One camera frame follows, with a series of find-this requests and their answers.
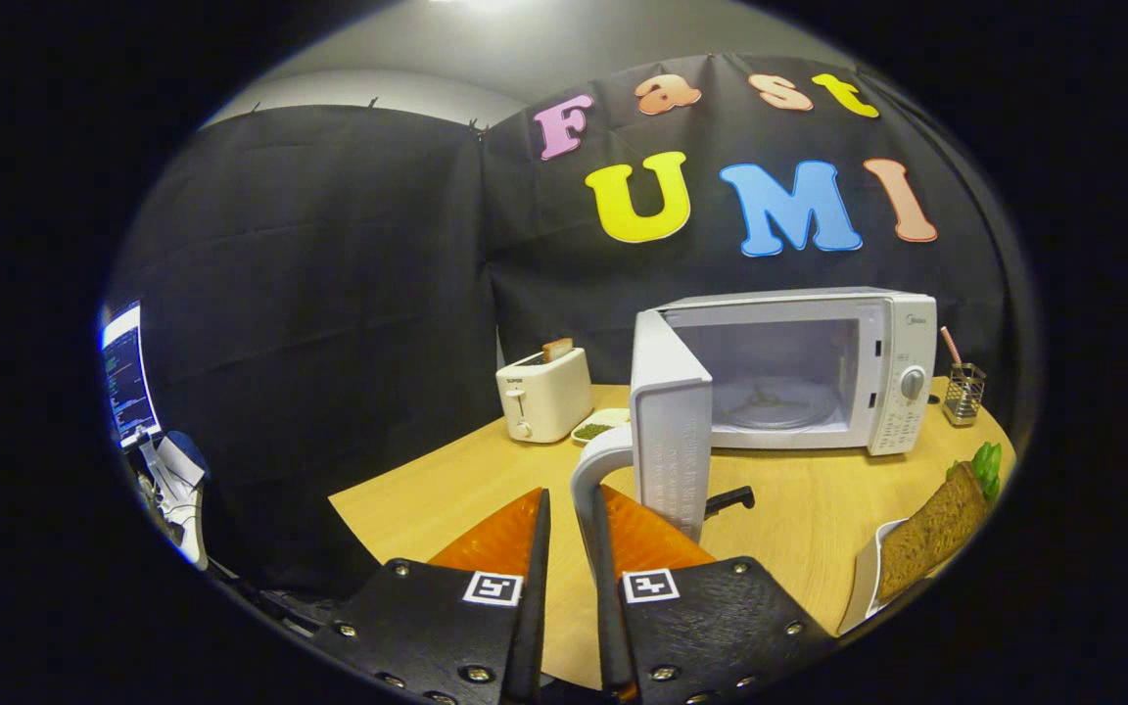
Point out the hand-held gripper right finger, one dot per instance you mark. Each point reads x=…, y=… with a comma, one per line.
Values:
x=604, y=587

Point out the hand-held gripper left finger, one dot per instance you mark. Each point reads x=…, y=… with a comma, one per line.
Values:
x=537, y=587

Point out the brown bread lettuce sandwich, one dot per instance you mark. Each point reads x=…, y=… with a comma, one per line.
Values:
x=931, y=534

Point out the white microwave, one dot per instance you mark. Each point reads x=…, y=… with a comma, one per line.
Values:
x=907, y=338

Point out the small dish of green bits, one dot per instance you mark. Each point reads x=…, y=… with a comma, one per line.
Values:
x=595, y=429

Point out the white toaster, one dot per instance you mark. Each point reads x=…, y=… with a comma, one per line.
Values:
x=549, y=397

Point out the toast slice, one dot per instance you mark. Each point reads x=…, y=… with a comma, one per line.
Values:
x=557, y=350

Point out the white rectangular plate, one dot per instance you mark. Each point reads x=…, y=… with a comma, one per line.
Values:
x=863, y=583

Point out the black backdrop cloth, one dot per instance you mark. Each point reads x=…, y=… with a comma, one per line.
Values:
x=329, y=343

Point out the white equipment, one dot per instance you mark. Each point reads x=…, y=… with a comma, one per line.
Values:
x=177, y=494

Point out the metal mesh cup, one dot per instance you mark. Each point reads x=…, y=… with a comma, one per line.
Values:
x=963, y=397

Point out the pink straw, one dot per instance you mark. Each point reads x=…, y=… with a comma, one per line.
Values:
x=950, y=345

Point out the computer monitor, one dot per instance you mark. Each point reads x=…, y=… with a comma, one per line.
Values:
x=128, y=377

